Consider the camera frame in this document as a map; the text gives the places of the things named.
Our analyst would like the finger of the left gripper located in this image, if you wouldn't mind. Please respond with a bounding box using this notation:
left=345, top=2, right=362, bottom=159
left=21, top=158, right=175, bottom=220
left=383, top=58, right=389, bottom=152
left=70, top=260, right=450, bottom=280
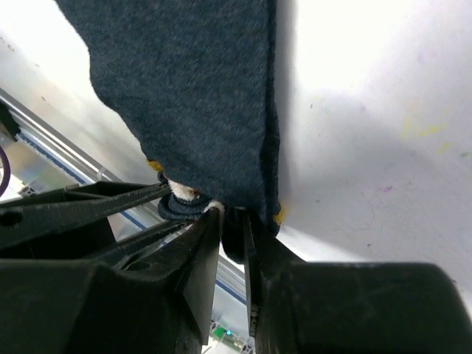
left=91, top=221, right=190, bottom=269

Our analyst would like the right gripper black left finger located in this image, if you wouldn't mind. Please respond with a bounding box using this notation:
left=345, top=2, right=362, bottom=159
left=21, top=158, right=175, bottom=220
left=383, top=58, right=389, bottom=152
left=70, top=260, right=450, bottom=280
left=1, top=207, right=221, bottom=353

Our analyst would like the navy cartoon sock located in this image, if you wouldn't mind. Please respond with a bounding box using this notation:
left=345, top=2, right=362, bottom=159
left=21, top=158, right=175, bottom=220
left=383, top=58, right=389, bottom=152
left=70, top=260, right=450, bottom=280
left=58, top=1, right=280, bottom=263

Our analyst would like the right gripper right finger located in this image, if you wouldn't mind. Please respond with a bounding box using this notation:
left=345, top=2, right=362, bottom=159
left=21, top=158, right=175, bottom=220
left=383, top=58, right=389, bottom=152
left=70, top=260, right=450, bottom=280
left=243, top=215, right=471, bottom=353

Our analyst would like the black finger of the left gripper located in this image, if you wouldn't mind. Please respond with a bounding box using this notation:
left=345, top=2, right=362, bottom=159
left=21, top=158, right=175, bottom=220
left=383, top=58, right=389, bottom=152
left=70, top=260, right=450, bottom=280
left=1, top=182, right=170, bottom=249

